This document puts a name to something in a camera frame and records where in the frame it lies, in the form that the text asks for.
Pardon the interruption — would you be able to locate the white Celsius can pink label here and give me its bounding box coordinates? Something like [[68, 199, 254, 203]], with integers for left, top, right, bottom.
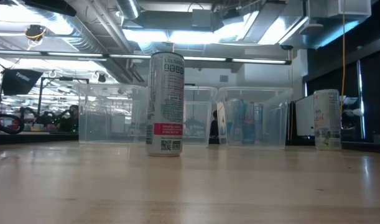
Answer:
[[145, 52, 185, 157]]

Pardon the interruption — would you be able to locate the white Celsius can red script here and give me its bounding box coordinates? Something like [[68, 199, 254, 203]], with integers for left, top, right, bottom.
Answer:
[[313, 89, 342, 151]]

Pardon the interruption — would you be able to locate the clear plastic bin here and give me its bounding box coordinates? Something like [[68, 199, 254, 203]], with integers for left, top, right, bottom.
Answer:
[[182, 86, 219, 146], [78, 83, 149, 144], [218, 86, 294, 149]]

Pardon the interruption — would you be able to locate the person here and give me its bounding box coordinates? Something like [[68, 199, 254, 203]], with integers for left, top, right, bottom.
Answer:
[[209, 110, 221, 144], [57, 104, 80, 132]]

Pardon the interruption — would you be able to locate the long ceiling light strip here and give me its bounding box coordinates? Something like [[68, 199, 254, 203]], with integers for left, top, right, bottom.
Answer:
[[0, 49, 292, 65]]

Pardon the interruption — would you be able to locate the bright ceiling light panel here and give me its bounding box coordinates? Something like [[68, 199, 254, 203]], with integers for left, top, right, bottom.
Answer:
[[123, 28, 216, 45]]

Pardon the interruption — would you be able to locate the white ceiling disc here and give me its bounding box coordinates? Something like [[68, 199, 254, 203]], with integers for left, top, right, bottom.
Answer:
[[299, 22, 324, 35]]

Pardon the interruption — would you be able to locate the black boom stand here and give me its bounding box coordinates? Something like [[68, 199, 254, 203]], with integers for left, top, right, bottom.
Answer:
[[37, 76, 90, 125]]

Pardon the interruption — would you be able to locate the black workbench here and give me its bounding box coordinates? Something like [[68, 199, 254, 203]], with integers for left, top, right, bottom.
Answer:
[[0, 131, 80, 146]]

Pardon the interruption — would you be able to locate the black photo softbox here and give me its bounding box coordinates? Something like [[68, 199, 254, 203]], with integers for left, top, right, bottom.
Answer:
[[1, 68, 44, 96]]

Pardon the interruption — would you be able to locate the white ceiling unit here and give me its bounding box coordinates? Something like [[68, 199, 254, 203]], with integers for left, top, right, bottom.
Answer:
[[307, 0, 373, 19]]

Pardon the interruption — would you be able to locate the round silver ceiling duct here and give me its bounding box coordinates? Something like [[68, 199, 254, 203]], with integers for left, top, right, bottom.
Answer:
[[114, 0, 141, 20]]

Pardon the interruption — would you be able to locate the ribbed spiral ceiling duct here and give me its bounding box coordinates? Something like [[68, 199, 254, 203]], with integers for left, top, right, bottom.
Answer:
[[45, 14, 108, 54]]

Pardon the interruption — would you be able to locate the black yellow ceiling cord reel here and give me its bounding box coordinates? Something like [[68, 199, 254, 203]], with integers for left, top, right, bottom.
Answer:
[[24, 24, 48, 42]]

